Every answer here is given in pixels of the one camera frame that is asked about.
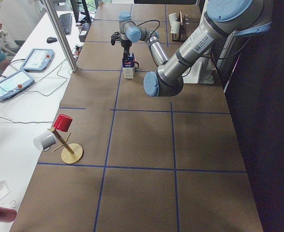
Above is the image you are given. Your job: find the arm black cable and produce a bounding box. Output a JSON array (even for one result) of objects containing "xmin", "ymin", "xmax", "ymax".
[{"xmin": 133, "ymin": 20, "xmax": 161, "ymax": 37}]

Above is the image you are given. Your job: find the blue white milk carton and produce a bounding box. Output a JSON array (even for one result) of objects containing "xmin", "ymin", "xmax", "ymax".
[{"xmin": 122, "ymin": 53, "xmax": 135, "ymax": 79}]

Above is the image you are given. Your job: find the white HOME mug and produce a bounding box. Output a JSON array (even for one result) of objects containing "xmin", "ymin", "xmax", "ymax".
[{"xmin": 170, "ymin": 21, "xmax": 181, "ymax": 34}]

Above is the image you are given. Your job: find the red cup on stand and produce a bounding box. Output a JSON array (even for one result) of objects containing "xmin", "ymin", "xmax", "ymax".
[{"xmin": 53, "ymin": 114, "xmax": 73, "ymax": 132}]

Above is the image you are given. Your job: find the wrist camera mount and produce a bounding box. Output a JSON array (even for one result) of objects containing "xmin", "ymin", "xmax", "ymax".
[{"xmin": 111, "ymin": 31, "xmax": 121, "ymax": 45}]

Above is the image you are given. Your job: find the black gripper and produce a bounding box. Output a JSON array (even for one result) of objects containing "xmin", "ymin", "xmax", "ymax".
[{"xmin": 121, "ymin": 40, "xmax": 132, "ymax": 62}]

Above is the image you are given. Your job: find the teach pendant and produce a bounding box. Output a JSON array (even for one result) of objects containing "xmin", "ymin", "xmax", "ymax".
[
  {"xmin": 20, "ymin": 48, "xmax": 54, "ymax": 73},
  {"xmin": 0, "ymin": 70, "xmax": 34, "ymax": 100}
]

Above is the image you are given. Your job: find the black keyboard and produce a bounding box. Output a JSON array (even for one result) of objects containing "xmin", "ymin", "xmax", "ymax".
[{"xmin": 59, "ymin": 13, "xmax": 72, "ymax": 35}]

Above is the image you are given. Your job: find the red bottle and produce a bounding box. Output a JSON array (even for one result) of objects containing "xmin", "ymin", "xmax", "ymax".
[{"xmin": 0, "ymin": 207, "xmax": 17, "ymax": 223}]

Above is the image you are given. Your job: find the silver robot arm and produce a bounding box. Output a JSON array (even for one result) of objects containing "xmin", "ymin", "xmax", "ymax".
[{"xmin": 118, "ymin": 0, "xmax": 273, "ymax": 97}]

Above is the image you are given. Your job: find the wooden mug tree stand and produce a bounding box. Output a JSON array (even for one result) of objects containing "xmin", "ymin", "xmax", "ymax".
[{"xmin": 48, "ymin": 127, "xmax": 84, "ymax": 164}]

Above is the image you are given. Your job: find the black wire mug rack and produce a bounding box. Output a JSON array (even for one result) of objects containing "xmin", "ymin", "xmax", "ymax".
[{"xmin": 171, "ymin": 10, "xmax": 187, "ymax": 42}]

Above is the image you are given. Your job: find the white ribbed mug left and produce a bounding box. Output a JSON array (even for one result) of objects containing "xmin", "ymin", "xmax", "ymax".
[{"xmin": 169, "ymin": 13, "xmax": 180, "ymax": 24}]

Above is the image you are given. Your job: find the aluminium frame post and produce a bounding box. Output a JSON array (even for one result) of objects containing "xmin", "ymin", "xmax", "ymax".
[{"xmin": 43, "ymin": 0, "xmax": 78, "ymax": 73}]

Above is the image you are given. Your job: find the white smiley face mug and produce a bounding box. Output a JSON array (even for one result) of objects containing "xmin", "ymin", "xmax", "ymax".
[{"xmin": 134, "ymin": 61, "xmax": 140, "ymax": 70}]

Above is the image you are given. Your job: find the teach pendant near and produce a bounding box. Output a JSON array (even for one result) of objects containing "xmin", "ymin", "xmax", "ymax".
[{"xmin": 0, "ymin": 70, "xmax": 34, "ymax": 100}]

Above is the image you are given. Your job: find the black computer mouse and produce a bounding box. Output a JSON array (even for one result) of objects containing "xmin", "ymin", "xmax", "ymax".
[{"xmin": 46, "ymin": 37, "xmax": 57, "ymax": 44}]

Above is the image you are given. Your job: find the teach pendant far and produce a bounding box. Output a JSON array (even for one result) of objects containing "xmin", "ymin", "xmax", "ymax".
[{"xmin": 20, "ymin": 48, "xmax": 54, "ymax": 73}]

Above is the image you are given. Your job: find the white mug on stand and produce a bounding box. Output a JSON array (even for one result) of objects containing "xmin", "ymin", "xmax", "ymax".
[{"xmin": 33, "ymin": 130, "xmax": 57, "ymax": 151}]

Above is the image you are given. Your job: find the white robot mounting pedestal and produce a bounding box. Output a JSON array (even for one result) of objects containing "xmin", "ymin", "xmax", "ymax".
[{"xmin": 182, "ymin": 58, "xmax": 214, "ymax": 84}]

